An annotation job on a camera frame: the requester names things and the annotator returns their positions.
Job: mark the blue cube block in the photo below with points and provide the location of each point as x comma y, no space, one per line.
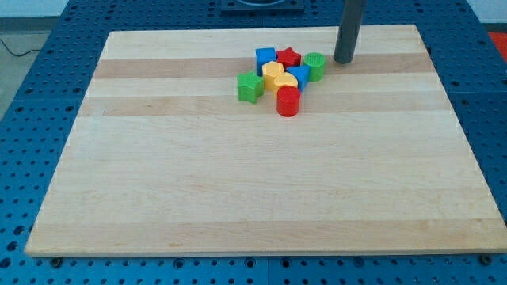
263,56

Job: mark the yellow hexagon block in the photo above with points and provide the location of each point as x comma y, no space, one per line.
270,71

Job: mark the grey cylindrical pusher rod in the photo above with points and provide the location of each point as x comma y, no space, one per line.
351,19

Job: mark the red star block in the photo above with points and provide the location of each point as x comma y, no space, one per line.
288,58

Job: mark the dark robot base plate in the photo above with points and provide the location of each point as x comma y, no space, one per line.
241,6

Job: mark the red object at right edge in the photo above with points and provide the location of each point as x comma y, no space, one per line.
500,41

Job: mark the blue triangle block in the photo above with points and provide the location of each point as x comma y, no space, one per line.
302,74

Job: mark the red cylinder block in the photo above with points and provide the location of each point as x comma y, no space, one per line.
288,101

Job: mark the green cylinder block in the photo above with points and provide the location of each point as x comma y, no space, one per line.
316,63

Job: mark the green star block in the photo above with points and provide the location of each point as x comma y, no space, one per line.
250,86

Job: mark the light wooden board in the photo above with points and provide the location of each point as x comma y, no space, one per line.
163,160

